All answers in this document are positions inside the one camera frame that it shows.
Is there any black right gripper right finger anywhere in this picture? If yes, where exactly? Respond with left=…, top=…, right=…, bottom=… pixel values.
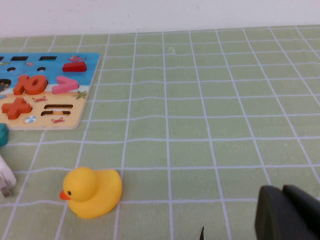
left=282, top=184, right=320, bottom=237

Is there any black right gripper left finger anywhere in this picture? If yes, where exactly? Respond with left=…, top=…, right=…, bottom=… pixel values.
left=254, top=185, right=320, bottom=240

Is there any blue wooden number puzzle board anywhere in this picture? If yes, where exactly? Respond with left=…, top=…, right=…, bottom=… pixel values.
left=0, top=52, right=101, bottom=131

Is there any pink greater-than sign piece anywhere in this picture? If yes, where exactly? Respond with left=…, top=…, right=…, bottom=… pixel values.
left=51, top=76, right=80, bottom=95

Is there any red rectangular bar piece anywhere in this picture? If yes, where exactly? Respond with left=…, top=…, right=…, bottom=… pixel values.
left=61, top=61, right=88, bottom=73

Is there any orange plus sign piece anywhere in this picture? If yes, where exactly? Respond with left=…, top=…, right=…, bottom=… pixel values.
left=1, top=97, right=33, bottom=120

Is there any teal number four piece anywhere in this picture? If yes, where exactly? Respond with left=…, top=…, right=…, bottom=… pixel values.
left=0, top=123, right=10, bottom=148

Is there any orange number ten piece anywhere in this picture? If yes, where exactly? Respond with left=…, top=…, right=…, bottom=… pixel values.
left=12, top=74, right=49, bottom=96

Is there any green checked tablecloth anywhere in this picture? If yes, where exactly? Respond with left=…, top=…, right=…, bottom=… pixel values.
left=0, top=23, right=320, bottom=240

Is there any yellow rubber duck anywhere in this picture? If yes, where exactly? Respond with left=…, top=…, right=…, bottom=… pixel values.
left=58, top=166, right=123, bottom=220

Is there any white usb wall charger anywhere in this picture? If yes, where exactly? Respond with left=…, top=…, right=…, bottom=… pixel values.
left=0, top=154, right=18, bottom=198

